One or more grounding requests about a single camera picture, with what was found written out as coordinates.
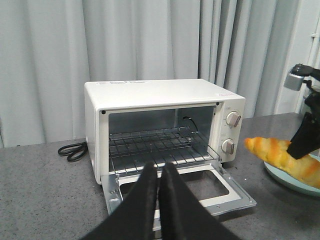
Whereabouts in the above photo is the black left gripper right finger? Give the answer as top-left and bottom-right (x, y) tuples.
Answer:
(158, 163), (239, 240)

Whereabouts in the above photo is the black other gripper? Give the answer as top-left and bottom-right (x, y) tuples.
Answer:
(287, 63), (320, 159)

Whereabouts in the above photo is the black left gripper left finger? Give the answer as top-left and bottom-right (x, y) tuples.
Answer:
(83, 163), (158, 240)

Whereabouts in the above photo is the golden croissant bread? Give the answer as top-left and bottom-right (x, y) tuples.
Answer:
(244, 137), (320, 189)

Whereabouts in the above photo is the glass oven door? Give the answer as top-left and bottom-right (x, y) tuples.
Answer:
(100, 162), (257, 216)

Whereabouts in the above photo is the upper oven control knob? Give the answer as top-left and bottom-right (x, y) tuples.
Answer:
(225, 111), (242, 128)

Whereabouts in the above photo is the oven control knob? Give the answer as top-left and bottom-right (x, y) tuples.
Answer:
(225, 111), (242, 128)
(221, 138), (235, 155)

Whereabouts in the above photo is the lower oven control knob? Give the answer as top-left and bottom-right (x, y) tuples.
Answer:
(221, 138), (235, 155)

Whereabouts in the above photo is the white Toshiba toaster oven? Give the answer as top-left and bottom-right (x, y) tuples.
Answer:
(84, 79), (245, 183)

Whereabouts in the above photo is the teal round plate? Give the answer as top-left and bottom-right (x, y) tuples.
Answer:
(264, 162), (320, 198)

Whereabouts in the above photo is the grey pleated curtain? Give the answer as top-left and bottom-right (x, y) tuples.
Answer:
(0, 0), (320, 149)

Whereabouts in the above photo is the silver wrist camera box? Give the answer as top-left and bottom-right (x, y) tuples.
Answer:
(284, 72), (304, 91)

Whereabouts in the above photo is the metal wire oven rack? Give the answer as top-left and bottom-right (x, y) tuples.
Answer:
(108, 126), (222, 175)

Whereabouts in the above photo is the black oven power cable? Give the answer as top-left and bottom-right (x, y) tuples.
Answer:
(57, 141), (87, 162)

